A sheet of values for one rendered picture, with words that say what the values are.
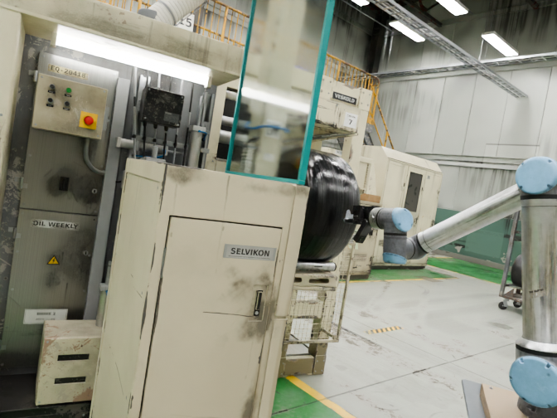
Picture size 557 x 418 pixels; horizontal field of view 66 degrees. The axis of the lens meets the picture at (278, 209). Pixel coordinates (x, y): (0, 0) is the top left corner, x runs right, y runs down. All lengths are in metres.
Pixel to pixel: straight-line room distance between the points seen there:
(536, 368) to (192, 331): 0.99
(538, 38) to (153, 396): 13.83
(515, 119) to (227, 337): 12.98
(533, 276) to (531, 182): 0.28
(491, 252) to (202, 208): 12.59
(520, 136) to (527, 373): 12.27
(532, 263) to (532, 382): 0.35
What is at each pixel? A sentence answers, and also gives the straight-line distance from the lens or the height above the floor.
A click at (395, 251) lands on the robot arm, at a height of 1.08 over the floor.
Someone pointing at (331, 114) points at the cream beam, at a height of 1.71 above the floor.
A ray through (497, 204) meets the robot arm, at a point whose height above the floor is 1.32.
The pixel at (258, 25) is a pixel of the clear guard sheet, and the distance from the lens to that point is 1.68.
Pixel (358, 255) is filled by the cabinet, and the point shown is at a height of 0.39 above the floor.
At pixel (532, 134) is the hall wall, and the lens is 13.52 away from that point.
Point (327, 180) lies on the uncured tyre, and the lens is 1.97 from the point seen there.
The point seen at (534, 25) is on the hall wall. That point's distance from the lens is 14.54.
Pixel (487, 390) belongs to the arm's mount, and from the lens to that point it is 1.87.
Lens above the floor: 1.26
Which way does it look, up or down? 3 degrees down
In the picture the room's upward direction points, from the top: 9 degrees clockwise
